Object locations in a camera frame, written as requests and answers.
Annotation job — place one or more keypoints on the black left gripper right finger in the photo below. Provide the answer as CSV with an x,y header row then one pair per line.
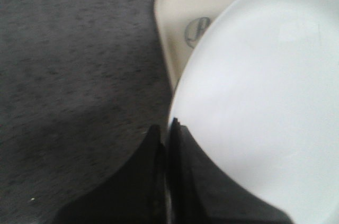
x,y
200,192

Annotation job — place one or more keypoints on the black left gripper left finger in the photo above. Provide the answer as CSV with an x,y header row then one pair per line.
x,y
134,194

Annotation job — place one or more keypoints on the white round plate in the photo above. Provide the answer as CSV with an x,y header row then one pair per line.
x,y
260,96

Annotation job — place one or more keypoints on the cream rabbit serving tray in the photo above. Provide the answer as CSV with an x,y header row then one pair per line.
x,y
181,24

